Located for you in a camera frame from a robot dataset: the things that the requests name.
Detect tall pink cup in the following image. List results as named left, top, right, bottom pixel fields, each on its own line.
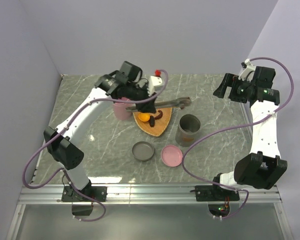
left=112, top=102, right=133, bottom=121

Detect pink round lid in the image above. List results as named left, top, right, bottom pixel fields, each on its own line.
left=161, top=145, right=183, bottom=167

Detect dark octopus tentacle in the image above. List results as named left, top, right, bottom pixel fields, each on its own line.
left=154, top=110, right=163, bottom=120

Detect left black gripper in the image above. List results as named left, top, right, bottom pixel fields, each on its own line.
left=125, top=81, right=158, bottom=114

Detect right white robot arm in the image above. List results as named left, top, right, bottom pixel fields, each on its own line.
left=210, top=66, right=288, bottom=200

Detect metal tongs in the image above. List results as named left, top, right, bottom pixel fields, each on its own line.
left=126, top=98, right=178, bottom=112

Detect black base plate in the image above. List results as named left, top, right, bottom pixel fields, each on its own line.
left=191, top=185, right=240, bottom=202
left=61, top=186, right=107, bottom=203

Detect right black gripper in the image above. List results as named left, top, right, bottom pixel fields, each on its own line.
left=213, top=73, right=255, bottom=104

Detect aluminium mounting rail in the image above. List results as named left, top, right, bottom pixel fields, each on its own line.
left=7, top=183, right=293, bottom=240

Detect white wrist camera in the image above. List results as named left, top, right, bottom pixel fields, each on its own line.
left=239, top=58, right=256, bottom=82
left=147, top=69, right=165, bottom=97

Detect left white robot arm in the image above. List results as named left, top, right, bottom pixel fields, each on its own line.
left=43, top=61, right=167, bottom=201

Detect red chicken drumstick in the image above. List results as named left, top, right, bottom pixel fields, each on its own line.
left=177, top=97, right=192, bottom=110

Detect tall grey container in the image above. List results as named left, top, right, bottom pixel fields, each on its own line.
left=175, top=114, right=201, bottom=147

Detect grey round lid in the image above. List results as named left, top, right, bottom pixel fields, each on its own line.
left=131, top=141, right=155, bottom=162

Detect woven bamboo tray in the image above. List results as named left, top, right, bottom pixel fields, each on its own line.
left=133, top=107, right=172, bottom=137

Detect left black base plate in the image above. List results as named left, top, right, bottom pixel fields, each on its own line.
left=61, top=186, right=107, bottom=203

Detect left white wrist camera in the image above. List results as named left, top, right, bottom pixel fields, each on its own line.
left=147, top=69, right=165, bottom=97

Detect black sea cucumber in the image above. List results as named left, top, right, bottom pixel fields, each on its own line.
left=149, top=116, right=155, bottom=128

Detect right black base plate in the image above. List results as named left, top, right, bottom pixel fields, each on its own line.
left=191, top=185, right=240, bottom=202

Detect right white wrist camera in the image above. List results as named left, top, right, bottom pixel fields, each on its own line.
left=239, top=58, right=256, bottom=82

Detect orange egg yolk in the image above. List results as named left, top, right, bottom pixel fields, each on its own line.
left=138, top=112, right=151, bottom=123

